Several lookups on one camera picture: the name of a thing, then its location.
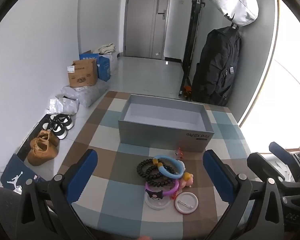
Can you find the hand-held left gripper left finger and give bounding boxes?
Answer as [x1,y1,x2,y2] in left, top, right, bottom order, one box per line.
[16,149,98,240]

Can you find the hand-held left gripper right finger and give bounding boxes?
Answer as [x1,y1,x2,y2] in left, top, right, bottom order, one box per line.
[203,149,290,240]

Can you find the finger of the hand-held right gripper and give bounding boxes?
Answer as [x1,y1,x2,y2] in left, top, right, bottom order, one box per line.
[247,152,290,188]
[269,142,300,178]

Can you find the purple bracelet with black charm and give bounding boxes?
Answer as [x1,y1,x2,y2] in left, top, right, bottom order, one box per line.
[144,177,180,201]

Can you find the blue bracelet with yellow beads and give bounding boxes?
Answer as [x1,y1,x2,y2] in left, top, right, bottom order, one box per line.
[153,155,185,178]

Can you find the grey cardboard box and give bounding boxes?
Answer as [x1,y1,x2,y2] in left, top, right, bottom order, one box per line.
[118,94,215,152]

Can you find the pink and yellow toy figure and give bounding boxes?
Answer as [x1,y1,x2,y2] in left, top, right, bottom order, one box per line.
[179,172,194,188]

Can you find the checkered tablecloth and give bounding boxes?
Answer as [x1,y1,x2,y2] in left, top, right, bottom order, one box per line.
[56,91,255,233]

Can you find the pink round badge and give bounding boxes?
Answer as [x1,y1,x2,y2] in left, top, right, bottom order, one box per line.
[174,192,198,215]

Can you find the brown shoe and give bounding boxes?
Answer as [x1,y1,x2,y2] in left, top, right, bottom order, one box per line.
[27,137,59,166]
[37,129,60,148]

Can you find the black and white slipper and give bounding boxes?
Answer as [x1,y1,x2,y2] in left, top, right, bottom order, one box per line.
[50,114,73,130]
[43,121,68,140]

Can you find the black shoe mat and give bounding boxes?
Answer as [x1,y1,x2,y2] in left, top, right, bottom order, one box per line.
[16,114,53,160]

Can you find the blue shoe box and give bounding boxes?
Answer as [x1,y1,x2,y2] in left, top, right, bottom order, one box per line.
[0,154,46,195]

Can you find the white round badge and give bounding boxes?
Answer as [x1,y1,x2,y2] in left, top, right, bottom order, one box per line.
[144,192,171,210]

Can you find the silver parcel bag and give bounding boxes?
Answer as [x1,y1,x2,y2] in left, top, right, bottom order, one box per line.
[47,96,79,115]

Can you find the grey parcel bag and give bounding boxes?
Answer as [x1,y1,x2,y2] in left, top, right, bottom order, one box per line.
[62,81,110,107]

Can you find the brown cardboard box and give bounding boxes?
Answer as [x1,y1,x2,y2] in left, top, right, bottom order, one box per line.
[67,59,98,87]

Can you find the black backpack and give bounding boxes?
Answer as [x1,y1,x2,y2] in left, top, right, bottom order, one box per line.
[191,26,242,107]

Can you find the blue cardboard box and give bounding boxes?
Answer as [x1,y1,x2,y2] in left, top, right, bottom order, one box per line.
[79,50,111,82]

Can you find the beige folded cloth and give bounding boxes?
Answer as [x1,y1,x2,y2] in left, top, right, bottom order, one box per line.
[93,43,116,54]

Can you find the black metal rack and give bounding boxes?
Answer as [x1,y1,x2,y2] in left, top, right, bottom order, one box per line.
[179,0,205,98]

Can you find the grey door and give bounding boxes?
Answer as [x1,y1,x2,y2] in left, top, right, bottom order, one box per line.
[123,0,172,60]

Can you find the white drawstring bag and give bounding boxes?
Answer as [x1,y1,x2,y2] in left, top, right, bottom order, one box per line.
[205,0,259,27]

